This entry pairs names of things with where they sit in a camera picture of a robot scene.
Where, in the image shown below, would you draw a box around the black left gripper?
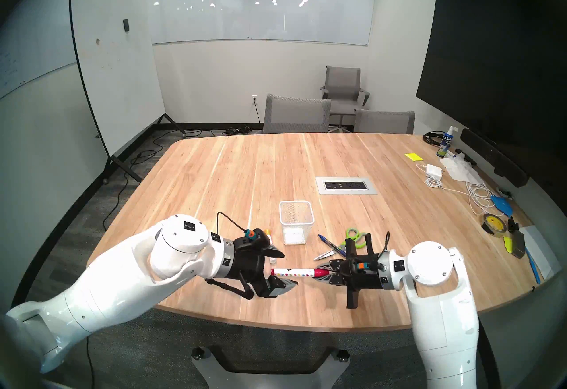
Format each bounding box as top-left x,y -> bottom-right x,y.
232,247 -> 299,300

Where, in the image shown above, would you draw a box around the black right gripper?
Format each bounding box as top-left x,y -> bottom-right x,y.
317,237 -> 386,310

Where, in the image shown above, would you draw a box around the red cap dotted marker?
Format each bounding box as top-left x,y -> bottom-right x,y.
271,266 -> 330,281

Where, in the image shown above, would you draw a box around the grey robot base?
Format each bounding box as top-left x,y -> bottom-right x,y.
191,345 -> 350,389

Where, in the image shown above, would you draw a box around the blue ballpoint pen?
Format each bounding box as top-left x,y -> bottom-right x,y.
318,234 -> 347,258

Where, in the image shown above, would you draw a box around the white mesh pen holder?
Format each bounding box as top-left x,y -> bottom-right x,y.
279,200 -> 315,246

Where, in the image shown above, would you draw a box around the blue marker pen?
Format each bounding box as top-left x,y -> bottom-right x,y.
525,247 -> 542,285

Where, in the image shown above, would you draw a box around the grey table power outlet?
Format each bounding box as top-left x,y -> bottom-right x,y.
315,177 -> 378,196

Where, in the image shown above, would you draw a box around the wide grey mesh chair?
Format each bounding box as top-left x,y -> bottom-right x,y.
263,94 -> 332,134

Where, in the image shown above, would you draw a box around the low grey mesh chair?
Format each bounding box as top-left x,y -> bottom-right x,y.
353,109 -> 416,135

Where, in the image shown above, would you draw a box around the yellow black tape roll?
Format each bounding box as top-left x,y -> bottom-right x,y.
482,213 -> 509,237

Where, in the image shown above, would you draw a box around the whiteboard cleaner spray bottle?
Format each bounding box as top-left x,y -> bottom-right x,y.
436,126 -> 459,158

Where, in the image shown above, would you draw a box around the blue flat object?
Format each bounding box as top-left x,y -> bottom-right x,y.
490,196 -> 514,217

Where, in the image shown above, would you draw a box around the yellow tape measure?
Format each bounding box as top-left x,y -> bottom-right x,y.
504,230 -> 526,259

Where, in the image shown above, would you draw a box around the grey armrest office chair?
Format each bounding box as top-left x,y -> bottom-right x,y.
320,66 -> 370,129

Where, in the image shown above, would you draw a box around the black video sound bar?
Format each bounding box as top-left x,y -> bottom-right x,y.
460,128 -> 530,188

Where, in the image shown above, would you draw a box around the white paper sheet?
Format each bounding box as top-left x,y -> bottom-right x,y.
518,225 -> 561,280

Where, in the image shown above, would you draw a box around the rolling whiteboard on stand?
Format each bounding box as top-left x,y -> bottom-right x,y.
69,0 -> 186,185

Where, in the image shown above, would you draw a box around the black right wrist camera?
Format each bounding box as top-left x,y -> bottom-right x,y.
350,258 -> 381,276

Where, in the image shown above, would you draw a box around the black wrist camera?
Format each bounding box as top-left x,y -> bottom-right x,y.
350,258 -> 381,276
233,229 -> 272,251

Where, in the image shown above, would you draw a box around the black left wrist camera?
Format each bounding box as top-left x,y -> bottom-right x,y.
233,229 -> 272,251

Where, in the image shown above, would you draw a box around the green handled scissors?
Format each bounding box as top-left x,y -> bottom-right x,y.
313,227 -> 370,261

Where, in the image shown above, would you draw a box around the black left gripper cable loop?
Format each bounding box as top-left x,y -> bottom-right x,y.
206,277 -> 255,301

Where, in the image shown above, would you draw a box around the black left camera cable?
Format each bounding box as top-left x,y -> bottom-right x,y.
216,211 -> 252,234

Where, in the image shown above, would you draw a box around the white coiled cable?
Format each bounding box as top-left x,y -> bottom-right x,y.
425,167 -> 505,217

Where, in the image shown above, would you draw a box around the large black wall screen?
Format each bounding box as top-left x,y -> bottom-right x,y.
416,0 -> 567,171

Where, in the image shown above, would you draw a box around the written wall whiteboard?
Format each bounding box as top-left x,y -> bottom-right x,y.
0,0 -> 129,101

